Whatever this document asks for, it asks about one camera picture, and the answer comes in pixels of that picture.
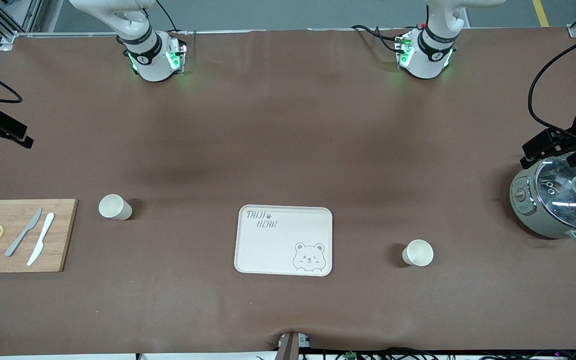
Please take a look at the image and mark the white plastic cup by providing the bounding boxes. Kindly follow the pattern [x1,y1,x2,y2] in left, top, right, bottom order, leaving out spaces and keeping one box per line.
[98,194,133,221]
[401,239,434,267]

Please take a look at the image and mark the cream tray with bear print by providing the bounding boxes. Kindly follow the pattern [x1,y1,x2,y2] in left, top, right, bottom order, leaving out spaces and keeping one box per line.
[233,204,334,277]

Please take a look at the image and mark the glass pot lid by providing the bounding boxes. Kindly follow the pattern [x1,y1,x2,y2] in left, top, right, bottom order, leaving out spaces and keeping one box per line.
[534,156,576,232]

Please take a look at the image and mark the grey-green electric pot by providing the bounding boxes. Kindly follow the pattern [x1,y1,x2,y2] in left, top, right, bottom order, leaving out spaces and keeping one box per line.
[509,156,576,245]

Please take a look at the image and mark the white plastic knife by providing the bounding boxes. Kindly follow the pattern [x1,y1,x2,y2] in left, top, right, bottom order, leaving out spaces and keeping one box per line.
[26,212,56,267]

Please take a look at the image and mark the grey plastic knife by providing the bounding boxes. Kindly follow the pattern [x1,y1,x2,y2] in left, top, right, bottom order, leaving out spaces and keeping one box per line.
[4,207,43,258]

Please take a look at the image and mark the wooden cutting board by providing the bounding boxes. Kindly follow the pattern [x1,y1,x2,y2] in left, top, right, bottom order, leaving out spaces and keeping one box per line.
[0,199,79,274]

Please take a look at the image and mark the brown table mat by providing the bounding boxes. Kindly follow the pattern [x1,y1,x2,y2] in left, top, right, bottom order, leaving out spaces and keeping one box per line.
[0,27,576,357]

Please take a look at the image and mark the long black left arm cable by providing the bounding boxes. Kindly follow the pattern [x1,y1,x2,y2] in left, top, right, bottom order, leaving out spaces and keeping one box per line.
[528,30,576,138]

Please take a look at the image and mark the black right arm base cable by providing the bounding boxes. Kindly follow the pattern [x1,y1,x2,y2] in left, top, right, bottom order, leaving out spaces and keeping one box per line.
[155,0,179,33]

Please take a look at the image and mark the black arm base cable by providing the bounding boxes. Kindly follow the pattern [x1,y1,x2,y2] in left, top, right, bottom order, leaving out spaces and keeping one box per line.
[155,0,179,33]
[351,24,404,53]

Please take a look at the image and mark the black left arm base cable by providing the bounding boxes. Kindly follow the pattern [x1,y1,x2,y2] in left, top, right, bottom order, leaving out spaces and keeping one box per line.
[351,24,404,53]

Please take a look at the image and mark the grey metal bracket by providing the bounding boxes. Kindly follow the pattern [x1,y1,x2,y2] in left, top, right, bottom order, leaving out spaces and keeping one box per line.
[277,332,312,360]

